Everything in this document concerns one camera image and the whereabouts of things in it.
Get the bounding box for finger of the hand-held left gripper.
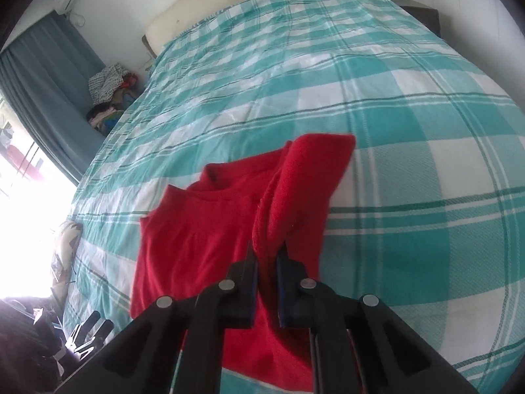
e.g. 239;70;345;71
94;319;114;346
82;311;102;339

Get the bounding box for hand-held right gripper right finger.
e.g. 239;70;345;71
276;245;456;394

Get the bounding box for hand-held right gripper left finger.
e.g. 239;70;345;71
55;240;259;394

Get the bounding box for red sweater with white figure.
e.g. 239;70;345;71
129;132;357;392

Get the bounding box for pile of mixed clothes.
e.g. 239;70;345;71
85;62;138;136

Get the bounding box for patterned cushion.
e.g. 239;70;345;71
50;220;81;300

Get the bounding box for bright window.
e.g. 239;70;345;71
0;94;78;298

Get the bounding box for teal plaid bed blanket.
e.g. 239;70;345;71
61;0;525;394

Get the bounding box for blue curtain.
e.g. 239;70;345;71
0;10;109;185

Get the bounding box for cream padded headboard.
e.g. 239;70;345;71
141;0;357;58

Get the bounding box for dark brown nightstand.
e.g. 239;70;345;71
391;0;441;39

